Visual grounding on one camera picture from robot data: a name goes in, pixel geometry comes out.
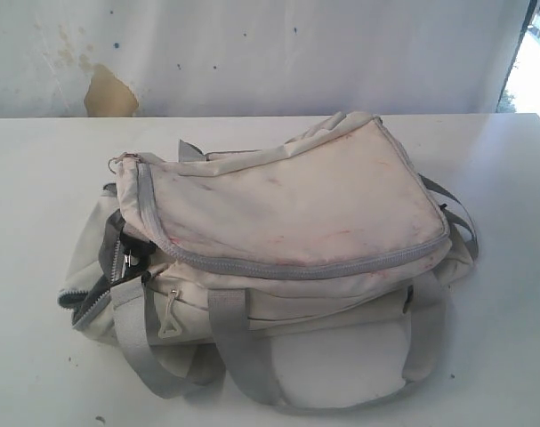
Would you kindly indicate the white fabric bag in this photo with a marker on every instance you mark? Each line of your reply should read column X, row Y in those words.
column 190, row 267

